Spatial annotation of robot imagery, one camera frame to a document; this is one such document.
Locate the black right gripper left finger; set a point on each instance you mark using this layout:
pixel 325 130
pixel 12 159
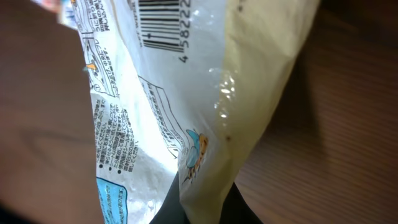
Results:
pixel 171 211

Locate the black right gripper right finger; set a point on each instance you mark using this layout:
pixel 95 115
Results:
pixel 235 210

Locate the large beige snack bag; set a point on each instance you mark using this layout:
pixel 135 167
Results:
pixel 182 86

